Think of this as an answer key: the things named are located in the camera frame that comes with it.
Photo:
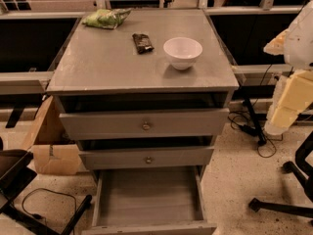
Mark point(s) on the white ceramic bowl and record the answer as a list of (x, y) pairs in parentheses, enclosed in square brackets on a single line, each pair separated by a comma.
[(182, 52)]

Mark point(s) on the brown cardboard box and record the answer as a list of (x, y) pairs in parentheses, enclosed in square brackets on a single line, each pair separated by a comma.
[(53, 153)]

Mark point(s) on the black desk leg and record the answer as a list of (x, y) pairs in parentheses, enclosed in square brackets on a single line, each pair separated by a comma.
[(261, 138)]

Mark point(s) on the grey top drawer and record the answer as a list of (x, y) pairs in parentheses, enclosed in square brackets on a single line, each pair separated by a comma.
[(144, 124)]

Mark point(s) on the grey middle drawer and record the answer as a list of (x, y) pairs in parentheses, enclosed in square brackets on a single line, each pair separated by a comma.
[(146, 157)]

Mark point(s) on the black chair left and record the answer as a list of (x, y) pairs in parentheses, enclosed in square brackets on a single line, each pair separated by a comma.
[(15, 175)]

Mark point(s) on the green chip bag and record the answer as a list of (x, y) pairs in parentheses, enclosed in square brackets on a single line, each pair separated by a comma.
[(107, 19)]

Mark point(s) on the grey bottom drawer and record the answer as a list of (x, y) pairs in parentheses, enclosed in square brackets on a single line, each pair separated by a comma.
[(150, 201)]

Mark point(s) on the dark snack packet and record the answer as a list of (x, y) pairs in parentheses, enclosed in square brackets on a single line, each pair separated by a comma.
[(143, 43)]

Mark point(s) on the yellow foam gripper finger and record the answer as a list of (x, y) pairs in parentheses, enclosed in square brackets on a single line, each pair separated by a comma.
[(295, 97), (276, 45)]

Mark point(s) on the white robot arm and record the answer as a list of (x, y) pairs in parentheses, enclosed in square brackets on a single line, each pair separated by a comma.
[(294, 94)]

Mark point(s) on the black office chair right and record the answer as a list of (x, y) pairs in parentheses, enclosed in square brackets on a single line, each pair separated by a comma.
[(296, 181)]

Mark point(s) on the grey drawer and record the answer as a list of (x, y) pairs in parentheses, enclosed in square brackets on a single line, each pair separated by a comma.
[(144, 124), (146, 157), (150, 201)]

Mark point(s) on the grey wooden drawer cabinet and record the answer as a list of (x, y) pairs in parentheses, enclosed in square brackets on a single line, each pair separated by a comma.
[(101, 71)]

